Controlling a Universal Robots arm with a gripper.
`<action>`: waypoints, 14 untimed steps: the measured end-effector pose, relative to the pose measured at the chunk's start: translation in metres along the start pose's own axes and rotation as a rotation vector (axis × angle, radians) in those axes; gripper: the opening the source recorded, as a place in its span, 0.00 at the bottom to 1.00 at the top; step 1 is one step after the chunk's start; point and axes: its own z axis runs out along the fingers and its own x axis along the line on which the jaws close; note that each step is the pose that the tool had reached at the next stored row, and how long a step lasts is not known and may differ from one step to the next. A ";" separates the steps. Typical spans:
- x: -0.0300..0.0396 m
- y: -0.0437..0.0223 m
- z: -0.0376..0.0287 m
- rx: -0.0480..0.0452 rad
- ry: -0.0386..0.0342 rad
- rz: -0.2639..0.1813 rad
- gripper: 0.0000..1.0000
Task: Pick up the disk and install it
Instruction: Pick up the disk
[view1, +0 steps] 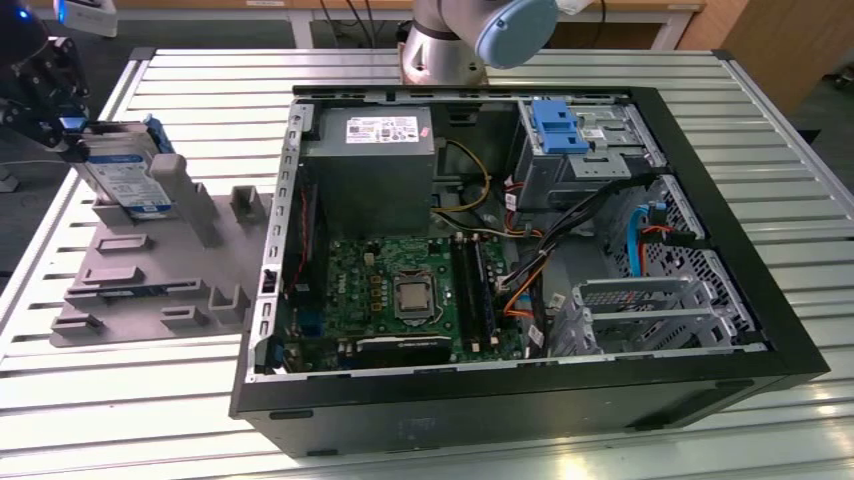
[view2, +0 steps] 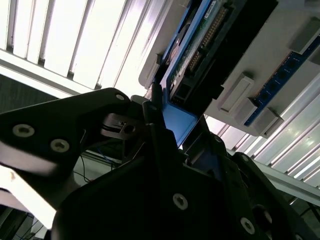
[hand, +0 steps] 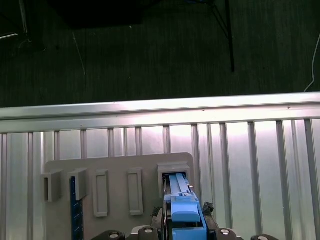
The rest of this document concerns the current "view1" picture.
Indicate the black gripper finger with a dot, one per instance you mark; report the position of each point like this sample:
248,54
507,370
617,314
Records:
63,80
34,125

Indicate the hard disk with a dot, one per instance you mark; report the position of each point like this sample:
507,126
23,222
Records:
123,180

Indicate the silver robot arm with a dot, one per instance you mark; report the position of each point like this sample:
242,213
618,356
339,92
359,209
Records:
441,55

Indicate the silver disk bay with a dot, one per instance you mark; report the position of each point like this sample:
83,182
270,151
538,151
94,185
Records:
654,314

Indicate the dark RAM stick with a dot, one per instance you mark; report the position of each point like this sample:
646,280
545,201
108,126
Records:
127,290

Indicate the grey parts rack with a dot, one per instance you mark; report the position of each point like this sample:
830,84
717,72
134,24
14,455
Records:
167,280

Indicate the white desk with wooden top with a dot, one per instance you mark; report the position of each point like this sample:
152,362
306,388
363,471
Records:
302,30

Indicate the grey power supply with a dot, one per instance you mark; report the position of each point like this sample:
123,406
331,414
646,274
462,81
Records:
374,185

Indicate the silver CPU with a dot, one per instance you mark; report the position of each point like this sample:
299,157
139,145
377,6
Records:
414,297

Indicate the green motherboard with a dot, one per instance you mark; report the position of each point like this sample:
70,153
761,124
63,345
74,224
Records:
441,260

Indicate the black graphics card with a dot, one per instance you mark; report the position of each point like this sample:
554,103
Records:
401,350

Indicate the blue drive latch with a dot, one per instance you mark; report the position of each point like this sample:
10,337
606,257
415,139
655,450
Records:
557,130

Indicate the silver optical drive cage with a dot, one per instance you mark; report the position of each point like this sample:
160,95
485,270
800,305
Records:
601,165

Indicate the black PC case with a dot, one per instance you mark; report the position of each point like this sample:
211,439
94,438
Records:
467,415

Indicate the wooden cabinet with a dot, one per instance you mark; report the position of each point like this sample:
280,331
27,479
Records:
767,50

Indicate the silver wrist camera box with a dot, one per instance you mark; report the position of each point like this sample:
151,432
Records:
90,20

